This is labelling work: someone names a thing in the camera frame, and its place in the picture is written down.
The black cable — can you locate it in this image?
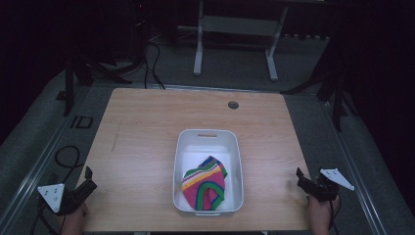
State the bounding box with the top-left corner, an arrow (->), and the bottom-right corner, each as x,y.
29,197 -> 60,235
143,38 -> 166,90
54,145 -> 86,184

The black tripod stand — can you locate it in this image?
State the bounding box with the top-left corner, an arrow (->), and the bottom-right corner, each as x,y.
56,38 -> 145,118
280,32 -> 360,132

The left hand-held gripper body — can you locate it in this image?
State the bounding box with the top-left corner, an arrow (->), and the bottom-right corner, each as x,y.
36,178 -> 98,216

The white plastic basket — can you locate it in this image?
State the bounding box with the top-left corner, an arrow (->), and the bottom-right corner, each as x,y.
172,128 -> 245,217

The striped colourful cloth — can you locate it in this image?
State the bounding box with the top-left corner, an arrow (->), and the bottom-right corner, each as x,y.
181,155 -> 229,212

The white metal stand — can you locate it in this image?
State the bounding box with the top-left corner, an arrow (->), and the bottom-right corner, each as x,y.
177,0 -> 290,82

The person's right hand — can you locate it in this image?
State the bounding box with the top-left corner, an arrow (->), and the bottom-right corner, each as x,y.
307,194 -> 341,235

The person's left hand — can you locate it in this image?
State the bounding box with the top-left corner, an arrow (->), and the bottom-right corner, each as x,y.
58,203 -> 89,235

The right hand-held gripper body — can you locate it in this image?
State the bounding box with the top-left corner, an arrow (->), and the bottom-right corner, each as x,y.
297,167 -> 355,203

